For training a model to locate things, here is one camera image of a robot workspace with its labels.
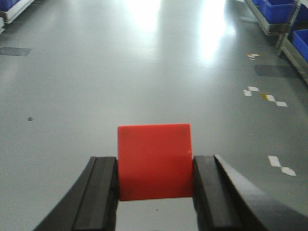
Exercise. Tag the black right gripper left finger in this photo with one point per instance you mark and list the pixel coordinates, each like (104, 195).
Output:
(91, 203)

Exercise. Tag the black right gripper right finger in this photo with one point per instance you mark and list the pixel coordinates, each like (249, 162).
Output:
(224, 200)

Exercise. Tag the red cube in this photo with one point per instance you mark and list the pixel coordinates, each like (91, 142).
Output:
(154, 161)

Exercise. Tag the blue crates on rack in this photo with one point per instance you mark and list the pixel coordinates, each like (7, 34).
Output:
(280, 17)

